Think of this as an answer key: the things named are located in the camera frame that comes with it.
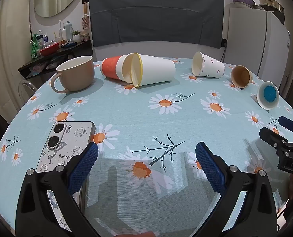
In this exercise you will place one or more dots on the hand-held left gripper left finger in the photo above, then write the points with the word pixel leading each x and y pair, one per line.
pixel 85 166

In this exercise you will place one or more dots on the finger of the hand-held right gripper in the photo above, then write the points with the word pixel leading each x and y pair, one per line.
pixel 272 135
pixel 288 124

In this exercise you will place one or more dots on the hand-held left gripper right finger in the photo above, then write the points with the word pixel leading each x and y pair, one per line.
pixel 210 166

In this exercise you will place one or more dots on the white cup with blue base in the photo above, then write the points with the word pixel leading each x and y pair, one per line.
pixel 269 95

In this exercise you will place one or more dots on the small brown paper cup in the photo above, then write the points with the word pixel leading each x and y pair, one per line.
pixel 241 76

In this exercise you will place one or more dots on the white heart-print paper cup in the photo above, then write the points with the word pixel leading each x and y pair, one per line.
pixel 213 68

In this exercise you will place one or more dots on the orange and white paper cup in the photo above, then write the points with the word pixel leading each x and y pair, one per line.
pixel 109 68

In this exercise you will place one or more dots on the large white yellow-rimmed paper cup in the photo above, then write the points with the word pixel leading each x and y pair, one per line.
pixel 157 70

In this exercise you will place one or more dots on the smartphone in white patterned case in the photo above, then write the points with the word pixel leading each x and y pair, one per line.
pixel 72 138

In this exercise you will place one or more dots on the light blue daisy tablecloth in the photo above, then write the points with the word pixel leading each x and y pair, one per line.
pixel 136 108

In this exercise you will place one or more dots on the brown ceramic mug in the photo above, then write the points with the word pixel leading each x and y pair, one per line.
pixel 75 75

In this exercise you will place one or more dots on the white refrigerator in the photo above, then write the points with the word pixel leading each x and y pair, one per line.
pixel 255 39

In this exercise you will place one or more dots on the transparent chair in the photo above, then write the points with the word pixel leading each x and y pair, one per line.
pixel 25 87

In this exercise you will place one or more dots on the dark wooden side table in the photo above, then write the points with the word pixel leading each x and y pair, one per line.
pixel 62 53

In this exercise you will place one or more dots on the red bowl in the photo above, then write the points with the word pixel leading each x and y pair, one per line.
pixel 49 50

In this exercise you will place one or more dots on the stacked metal pots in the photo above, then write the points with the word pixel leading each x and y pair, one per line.
pixel 269 3

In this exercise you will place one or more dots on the small potted plant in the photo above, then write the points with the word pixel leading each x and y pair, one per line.
pixel 76 36

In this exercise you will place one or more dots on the purple plastic basket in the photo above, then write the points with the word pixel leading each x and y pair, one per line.
pixel 242 0

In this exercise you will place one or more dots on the grey and white bottle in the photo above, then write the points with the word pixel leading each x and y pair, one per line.
pixel 68 30

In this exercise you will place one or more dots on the wooden hairbrush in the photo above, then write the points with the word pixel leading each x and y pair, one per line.
pixel 85 22

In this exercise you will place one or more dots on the dark grey cloth cover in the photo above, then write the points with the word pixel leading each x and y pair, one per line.
pixel 156 14

